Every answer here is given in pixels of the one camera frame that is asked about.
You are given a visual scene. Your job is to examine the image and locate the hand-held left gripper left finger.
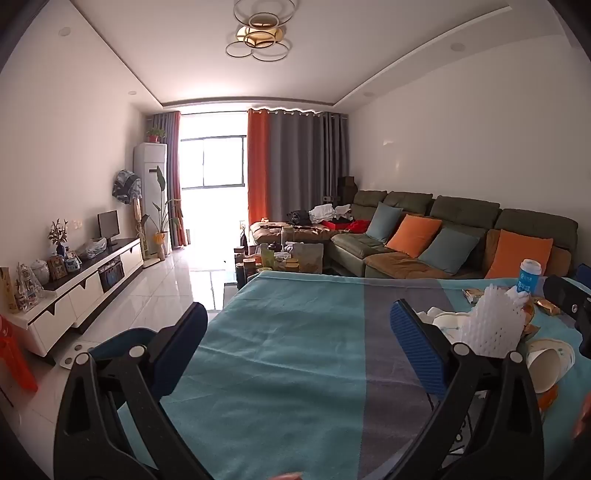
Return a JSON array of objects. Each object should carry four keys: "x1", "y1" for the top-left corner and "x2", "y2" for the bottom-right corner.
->
[{"x1": 53, "y1": 302, "x2": 215, "y2": 480}]

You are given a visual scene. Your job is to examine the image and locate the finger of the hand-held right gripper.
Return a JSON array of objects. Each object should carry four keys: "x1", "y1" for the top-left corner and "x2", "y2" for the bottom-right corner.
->
[{"x1": 543, "y1": 274, "x2": 591, "y2": 358}]

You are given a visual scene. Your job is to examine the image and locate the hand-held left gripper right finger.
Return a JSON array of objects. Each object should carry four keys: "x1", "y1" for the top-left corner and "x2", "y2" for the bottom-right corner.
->
[{"x1": 369, "y1": 300, "x2": 546, "y2": 480}]

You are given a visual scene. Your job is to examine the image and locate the white tissue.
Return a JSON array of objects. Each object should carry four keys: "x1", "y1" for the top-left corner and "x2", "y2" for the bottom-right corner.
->
[{"x1": 505, "y1": 285, "x2": 533, "y2": 308}]

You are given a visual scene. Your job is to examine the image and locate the white foam fruit net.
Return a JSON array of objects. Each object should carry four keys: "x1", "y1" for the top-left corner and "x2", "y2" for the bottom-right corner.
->
[{"x1": 462, "y1": 285, "x2": 528, "y2": 359}]

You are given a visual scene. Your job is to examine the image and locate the person's right hand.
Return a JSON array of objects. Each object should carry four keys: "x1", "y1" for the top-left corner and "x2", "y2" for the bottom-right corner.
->
[{"x1": 573, "y1": 406, "x2": 591, "y2": 439}]

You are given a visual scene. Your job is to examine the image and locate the gold foil snack packet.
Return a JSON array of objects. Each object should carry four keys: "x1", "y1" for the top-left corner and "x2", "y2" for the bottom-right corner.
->
[{"x1": 531, "y1": 298, "x2": 563, "y2": 318}]

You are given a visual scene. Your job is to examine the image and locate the crushed white paper cup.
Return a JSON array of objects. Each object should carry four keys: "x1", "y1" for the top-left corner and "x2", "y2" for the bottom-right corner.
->
[{"x1": 417, "y1": 306, "x2": 472, "y2": 343}]

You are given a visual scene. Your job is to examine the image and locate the blue cup white lid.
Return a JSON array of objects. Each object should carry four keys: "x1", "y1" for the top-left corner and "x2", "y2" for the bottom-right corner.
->
[{"x1": 517, "y1": 258, "x2": 544, "y2": 297}]

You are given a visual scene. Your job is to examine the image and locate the glass top coffee table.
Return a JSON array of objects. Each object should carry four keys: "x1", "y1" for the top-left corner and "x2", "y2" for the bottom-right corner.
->
[{"x1": 222, "y1": 244, "x2": 326, "y2": 310}]

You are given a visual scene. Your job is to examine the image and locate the orange cushion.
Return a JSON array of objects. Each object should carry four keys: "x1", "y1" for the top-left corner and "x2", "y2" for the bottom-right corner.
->
[
  {"x1": 484, "y1": 229, "x2": 554, "y2": 280},
  {"x1": 385, "y1": 214, "x2": 443, "y2": 258}
]

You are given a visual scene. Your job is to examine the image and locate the large blue grey cushion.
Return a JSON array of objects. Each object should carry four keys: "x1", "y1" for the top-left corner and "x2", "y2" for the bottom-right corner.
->
[{"x1": 417, "y1": 227, "x2": 481, "y2": 277}]

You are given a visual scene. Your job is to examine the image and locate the teal grey blanket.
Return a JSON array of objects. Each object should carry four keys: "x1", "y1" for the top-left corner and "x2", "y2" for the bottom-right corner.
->
[{"x1": 115, "y1": 270, "x2": 591, "y2": 480}]

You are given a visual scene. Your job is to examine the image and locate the tall large leaf plant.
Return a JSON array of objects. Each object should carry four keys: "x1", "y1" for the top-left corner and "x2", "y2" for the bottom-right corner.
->
[{"x1": 140, "y1": 166, "x2": 182, "y2": 262}]

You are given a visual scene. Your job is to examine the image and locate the cluttered coffee table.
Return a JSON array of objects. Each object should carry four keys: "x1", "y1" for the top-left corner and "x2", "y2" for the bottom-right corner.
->
[{"x1": 233, "y1": 239, "x2": 325, "y2": 283}]

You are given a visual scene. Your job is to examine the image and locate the white black tv cabinet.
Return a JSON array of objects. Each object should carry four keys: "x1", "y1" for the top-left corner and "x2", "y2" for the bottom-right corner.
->
[{"x1": 8, "y1": 237, "x2": 145, "y2": 357}]

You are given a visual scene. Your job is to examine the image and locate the white bathroom scale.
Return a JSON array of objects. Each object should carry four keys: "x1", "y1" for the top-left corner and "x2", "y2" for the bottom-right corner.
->
[{"x1": 57, "y1": 343, "x2": 96, "y2": 371}]

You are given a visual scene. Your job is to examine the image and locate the small blue grey cushion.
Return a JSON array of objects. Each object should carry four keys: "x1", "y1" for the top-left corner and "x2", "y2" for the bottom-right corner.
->
[{"x1": 366, "y1": 202, "x2": 405, "y2": 245}]

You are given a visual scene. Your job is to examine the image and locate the clear plastic bag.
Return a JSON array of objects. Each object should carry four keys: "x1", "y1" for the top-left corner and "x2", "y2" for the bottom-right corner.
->
[{"x1": 76, "y1": 237, "x2": 110, "y2": 260}]

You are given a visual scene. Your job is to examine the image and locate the black monitor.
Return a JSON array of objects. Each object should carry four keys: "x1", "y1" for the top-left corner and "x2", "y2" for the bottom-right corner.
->
[{"x1": 97, "y1": 210, "x2": 121, "y2": 247}]

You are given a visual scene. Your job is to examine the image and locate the green brown sofa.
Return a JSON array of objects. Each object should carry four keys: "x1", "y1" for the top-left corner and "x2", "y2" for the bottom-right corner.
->
[{"x1": 249, "y1": 189, "x2": 580, "y2": 280}]

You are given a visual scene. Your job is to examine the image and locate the red cloth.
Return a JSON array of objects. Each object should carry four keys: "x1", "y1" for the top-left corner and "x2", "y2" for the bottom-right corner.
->
[{"x1": 321, "y1": 219, "x2": 371, "y2": 232}]

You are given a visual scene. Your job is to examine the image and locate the grey orange narrow curtain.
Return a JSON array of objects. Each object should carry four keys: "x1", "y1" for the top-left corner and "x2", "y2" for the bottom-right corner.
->
[{"x1": 151, "y1": 111, "x2": 188, "y2": 248}]

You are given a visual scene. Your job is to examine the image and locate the white standing air conditioner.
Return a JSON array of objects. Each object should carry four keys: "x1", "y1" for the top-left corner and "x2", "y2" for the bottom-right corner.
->
[{"x1": 133, "y1": 142, "x2": 168, "y2": 260}]

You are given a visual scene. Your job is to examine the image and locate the cloth covered standing fan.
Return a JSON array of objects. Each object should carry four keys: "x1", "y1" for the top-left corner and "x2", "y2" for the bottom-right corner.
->
[{"x1": 112, "y1": 169, "x2": 143, "y2": 241}]

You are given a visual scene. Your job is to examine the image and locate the white clothes pile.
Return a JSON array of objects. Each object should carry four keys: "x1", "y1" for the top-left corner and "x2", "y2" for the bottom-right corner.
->
[{"x1": 309, "y1": 203, "x2": 354, "y2": 223}]

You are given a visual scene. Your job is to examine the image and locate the plant in blue vase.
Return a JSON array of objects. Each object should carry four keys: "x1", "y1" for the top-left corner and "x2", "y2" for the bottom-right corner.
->
[{"x1": 48, "y1": 219, "x2": 69, "y2": 257}]

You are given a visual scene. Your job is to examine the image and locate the window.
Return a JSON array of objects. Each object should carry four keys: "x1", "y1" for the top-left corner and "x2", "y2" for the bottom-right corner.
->
[{"x1": 178, "y1": 135, "x2": 246, "y2": 190}]

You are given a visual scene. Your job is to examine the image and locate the plastic wrapped glass ornament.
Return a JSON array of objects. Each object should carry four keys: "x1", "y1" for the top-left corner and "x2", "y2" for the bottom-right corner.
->
[{"x1": 14, "y1": 263, "x2": 45, "y2": 311}]

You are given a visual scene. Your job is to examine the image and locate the brown cardboard boxes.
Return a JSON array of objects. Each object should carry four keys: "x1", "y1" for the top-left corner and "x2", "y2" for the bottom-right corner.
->
[{"x1": 337, "y1": 176, "x2": 359, "y2": 204}]

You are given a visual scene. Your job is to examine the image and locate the orange plastic bag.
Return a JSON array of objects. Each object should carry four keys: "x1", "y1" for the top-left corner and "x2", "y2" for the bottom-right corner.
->
[{"x1": 0, "y1": 314, "x2": 38, "y2": 394}]

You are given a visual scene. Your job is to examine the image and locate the yellow gift box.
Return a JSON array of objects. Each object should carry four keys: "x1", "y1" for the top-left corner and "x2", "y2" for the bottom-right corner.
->
[{"x1": 0, "y1": 266, "x2": 22, "y2": 315}]

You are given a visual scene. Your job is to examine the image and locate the gold ring ceiling lamp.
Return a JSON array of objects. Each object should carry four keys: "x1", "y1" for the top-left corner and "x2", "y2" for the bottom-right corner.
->
[{"x1": 225, "y1": 0, "x2": 295, "y2": 62}]

